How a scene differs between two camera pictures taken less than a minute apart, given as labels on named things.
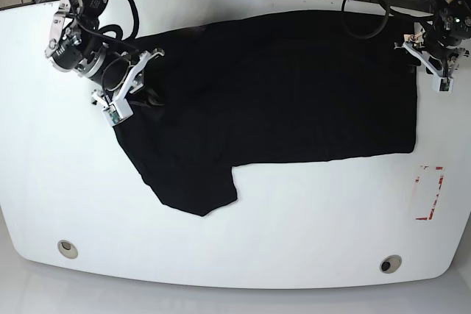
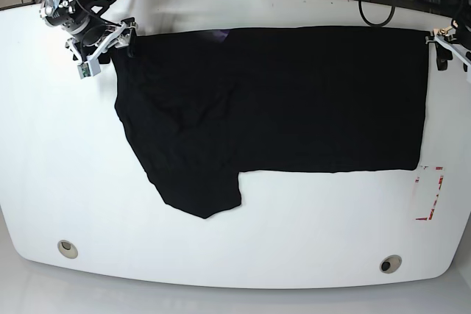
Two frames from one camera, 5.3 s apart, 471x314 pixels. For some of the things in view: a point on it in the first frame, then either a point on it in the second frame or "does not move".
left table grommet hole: (68, 248) does not move
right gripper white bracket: (442, 74) -> (444, 35)
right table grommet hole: (390, 264) does not move
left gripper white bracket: (119, 109) -> (123, 35)
